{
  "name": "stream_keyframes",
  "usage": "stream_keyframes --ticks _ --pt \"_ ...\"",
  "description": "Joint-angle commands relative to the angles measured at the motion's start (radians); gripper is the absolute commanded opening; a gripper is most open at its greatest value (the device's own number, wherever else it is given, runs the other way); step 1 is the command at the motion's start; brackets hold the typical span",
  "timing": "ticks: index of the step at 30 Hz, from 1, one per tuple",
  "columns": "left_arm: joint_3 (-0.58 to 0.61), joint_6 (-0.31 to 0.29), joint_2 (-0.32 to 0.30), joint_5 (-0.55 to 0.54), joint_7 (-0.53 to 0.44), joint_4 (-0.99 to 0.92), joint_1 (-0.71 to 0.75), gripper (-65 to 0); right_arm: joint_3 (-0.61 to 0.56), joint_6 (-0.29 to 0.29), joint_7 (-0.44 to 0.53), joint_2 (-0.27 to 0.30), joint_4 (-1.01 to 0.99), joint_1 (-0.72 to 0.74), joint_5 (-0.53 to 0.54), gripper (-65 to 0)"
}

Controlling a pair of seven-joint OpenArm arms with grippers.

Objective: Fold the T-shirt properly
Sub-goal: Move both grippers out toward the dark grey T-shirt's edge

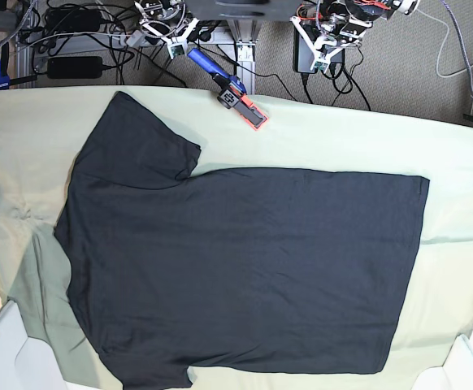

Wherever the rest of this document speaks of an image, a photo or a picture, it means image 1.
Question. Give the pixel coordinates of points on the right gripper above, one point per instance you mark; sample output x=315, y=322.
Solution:
x=170, y=25

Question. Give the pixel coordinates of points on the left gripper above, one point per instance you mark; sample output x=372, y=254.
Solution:
x=326, y=38

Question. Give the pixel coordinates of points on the dark navy T-shirt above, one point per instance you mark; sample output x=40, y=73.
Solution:
x=267, y=270

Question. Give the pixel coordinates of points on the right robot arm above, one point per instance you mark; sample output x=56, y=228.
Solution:
x=158, y=4

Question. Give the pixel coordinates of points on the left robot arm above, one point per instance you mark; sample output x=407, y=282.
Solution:
x=363, y=10

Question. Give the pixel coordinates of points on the black power brick pair left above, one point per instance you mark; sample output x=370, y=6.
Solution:
x=303, y=56

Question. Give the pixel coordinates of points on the white power strip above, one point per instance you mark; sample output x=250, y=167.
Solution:
x=135, y=39

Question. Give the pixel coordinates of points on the blue orange bar clamp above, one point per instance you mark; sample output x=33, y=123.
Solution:
x=233, y=94

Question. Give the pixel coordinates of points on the black power adapter left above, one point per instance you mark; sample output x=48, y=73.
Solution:
x=66, y=68

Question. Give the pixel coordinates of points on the light green table cloth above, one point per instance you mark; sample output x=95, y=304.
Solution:
x=42, y=130

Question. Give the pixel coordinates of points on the white bin lower right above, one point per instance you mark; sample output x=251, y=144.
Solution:
x=455, y=374

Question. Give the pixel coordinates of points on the white bin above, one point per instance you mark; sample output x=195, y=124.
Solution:
x=455, y=374
x=25, y=362

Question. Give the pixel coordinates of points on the white bin lower left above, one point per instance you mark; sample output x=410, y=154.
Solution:
x=25, y=362

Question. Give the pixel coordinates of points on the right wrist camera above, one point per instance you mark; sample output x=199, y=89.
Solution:
x=176, y=49

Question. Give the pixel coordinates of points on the aluminium frame post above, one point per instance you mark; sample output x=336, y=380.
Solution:
x=245, y=35

